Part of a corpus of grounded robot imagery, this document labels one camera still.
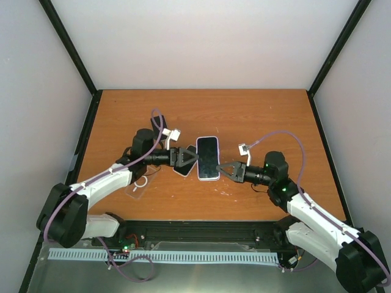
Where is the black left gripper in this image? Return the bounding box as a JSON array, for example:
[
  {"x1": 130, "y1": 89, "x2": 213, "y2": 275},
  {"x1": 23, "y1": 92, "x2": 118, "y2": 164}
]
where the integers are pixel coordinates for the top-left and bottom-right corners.
[{"x1": 144, "y1": 146, "x2": 199, "y2": 167}]

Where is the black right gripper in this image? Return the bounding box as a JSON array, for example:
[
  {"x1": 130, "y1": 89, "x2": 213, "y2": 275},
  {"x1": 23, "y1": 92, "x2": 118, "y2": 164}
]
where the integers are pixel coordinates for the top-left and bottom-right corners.
[{"x1": 216, "y1": 161, "x2": 274, "y2": 186}]

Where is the lavender phone case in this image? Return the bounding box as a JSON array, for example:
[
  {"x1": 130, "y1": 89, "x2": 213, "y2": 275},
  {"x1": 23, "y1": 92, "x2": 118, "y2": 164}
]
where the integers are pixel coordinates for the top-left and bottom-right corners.
[{"x1": 195, "y1": 136, "x2": 221, "y2": 182}]

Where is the black phone face up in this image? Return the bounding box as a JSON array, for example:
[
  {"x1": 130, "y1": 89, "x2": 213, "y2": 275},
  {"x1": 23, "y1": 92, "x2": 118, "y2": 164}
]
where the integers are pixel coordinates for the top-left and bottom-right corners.
[{"x1": 150, "y1": 116, "x2": 167, "y2": 139}]

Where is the clear magsafe phone case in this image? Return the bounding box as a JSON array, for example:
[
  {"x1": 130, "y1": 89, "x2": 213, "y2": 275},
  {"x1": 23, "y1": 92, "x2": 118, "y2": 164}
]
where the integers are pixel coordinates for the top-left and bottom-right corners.
[{"x1": 124, "y1": 165, "x2": 160, "y2": 200}]

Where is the teal green phone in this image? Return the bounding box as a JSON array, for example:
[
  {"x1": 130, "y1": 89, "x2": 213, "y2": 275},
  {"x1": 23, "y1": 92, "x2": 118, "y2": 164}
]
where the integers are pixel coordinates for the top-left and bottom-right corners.
[{"x1": 173, "y1": 145, "x2": 197, "y2": 177}]

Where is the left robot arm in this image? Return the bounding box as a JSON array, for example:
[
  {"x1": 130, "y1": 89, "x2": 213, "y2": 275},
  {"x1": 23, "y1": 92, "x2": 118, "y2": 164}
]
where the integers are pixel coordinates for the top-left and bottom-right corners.
[{"x1": 36, "y1": 128, "x2": 199, "y2": 248}]

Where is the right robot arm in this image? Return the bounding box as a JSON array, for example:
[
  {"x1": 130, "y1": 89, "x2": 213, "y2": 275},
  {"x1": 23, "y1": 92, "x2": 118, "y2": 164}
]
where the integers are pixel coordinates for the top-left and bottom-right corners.
[{"x1": 217, "y1": 151, "x2": 390, "y2": 292}]

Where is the small green led circuit board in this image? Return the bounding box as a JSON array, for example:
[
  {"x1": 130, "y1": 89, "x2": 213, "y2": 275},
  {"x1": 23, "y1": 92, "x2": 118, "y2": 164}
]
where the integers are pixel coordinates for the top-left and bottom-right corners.
[{"x1": 120, "y1": 234, "x2": 139, "y2": 253}]

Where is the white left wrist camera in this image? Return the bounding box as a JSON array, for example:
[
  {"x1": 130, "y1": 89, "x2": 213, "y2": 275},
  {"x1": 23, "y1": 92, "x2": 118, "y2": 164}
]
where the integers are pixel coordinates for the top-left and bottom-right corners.
[{"x1": 163, "y1": 128, "x2": 181, "y2": 150}]

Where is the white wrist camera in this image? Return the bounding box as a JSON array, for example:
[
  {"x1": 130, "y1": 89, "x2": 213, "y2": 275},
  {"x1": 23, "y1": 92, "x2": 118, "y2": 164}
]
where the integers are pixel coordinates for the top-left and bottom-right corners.
[
  {"x1": 163, "y1": 128, "x2": 181, "y2": 150},
  {"x1": 238, "y1": 143, "x2": 252, "y2": 166}
]

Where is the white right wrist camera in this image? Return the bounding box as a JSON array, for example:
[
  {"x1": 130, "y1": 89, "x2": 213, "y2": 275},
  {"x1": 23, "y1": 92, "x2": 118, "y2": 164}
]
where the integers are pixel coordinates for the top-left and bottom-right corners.
[{"x1": 238, "y1": 143, "x2": 252, "y2": 166}]

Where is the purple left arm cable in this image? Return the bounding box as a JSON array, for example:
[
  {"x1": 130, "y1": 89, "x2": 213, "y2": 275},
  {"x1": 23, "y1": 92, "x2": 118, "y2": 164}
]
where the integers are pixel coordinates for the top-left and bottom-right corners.
[{"x1": 43, "y1": 107, "x2": 166, "y2": 281}]

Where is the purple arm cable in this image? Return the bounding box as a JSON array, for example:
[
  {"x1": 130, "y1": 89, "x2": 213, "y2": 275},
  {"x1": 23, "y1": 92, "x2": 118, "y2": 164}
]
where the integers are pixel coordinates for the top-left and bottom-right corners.
[
  {"x1": 249, "y1": 130, "x2": 391, "y2": 288},
  {"x1": 43, "y1": 107, "x2": 166, "y2": 281}
]

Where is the black aluminium frame rail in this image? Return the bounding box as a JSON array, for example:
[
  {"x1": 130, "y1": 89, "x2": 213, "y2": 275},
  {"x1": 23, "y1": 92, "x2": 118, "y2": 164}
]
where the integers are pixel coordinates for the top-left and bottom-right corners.
[{"x1": 103, "y1": 220, "x2": 298, "y2": 252}]

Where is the light blue slotted cable duct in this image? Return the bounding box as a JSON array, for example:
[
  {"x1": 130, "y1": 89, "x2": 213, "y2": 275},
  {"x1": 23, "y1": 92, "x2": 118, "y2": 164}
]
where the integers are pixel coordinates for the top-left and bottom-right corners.
[{"x1": 47, "y1": 248, "x2": 279, "y2": 266}]

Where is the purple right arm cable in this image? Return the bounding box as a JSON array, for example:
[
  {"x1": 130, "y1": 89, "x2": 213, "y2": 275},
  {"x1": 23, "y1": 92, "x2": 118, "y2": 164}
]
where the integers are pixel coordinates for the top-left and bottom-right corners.
[{"x1": 249, "y1": 130, "x2": 391, "y2": 288}]

